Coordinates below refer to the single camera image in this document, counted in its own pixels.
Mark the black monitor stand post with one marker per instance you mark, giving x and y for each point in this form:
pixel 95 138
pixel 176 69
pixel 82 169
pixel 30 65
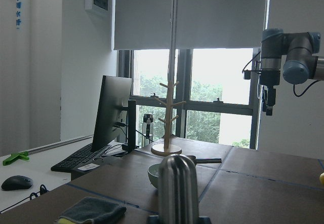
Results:
pixel 131 117

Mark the green plastic clamp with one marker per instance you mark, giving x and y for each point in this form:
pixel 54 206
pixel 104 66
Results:
pixel 16 156

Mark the yellow whole lemon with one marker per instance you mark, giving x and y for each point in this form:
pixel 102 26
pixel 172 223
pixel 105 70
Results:
pixel 321 178

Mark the grey roller window blind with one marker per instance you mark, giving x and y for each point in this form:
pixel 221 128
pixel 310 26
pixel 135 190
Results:
pixel 145 24

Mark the black computer keyboard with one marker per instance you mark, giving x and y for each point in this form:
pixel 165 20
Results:
pixel 81 157

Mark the black computer mouse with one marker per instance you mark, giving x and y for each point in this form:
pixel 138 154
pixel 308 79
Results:
pixel 17 182

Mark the green bowl of ice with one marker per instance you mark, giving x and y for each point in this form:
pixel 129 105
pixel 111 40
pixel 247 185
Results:
pixel 153 174

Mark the grey folded cloth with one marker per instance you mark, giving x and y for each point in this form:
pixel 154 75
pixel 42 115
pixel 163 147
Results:
pixel 92 210

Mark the steel muddler black tip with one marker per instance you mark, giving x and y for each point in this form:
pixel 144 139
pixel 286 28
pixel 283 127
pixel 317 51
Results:
pixel 177 190

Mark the black lidded water bottle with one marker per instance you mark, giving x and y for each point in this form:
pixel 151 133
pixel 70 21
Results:
pixel 147 129

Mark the wooden mug tree stand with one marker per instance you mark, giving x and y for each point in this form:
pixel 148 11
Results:
pixel 166 148

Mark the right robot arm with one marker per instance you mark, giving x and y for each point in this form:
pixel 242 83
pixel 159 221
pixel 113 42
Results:
pixel 291 55

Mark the white wall electrical box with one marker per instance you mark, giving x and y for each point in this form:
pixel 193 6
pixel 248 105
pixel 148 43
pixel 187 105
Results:
pixel 98 7

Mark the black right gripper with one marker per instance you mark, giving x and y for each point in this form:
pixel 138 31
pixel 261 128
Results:
pixel 269 75

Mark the steel ice scoop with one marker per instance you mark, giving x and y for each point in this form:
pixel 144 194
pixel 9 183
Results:
pixel 196 160

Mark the black monitor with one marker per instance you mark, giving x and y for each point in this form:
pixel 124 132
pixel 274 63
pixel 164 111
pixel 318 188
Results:
pixel 113 101

